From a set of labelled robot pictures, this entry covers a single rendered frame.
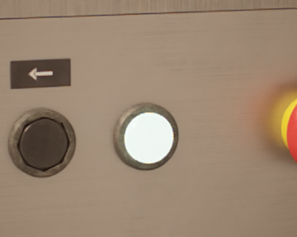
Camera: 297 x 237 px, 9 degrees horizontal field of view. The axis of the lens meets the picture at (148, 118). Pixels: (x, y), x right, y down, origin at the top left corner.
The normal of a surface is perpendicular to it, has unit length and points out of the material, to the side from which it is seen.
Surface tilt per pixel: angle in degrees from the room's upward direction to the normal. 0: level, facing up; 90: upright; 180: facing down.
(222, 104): 90
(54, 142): 90
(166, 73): 90
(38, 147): 90
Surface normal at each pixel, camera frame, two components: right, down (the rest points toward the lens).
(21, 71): 0.37, 0.14
